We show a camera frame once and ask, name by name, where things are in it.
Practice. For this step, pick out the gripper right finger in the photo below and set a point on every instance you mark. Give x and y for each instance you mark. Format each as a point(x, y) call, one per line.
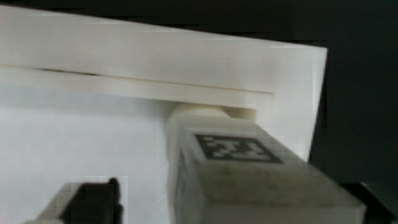
point(380, 201)

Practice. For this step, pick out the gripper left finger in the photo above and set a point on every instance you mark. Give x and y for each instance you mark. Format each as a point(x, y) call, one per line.
point(85, 204)

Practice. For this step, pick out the white leg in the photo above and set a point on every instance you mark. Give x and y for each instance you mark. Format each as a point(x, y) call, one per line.
point(240, 181)

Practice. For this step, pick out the white square table top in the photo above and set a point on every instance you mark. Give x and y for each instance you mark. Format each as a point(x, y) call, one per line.
point(94, 75)

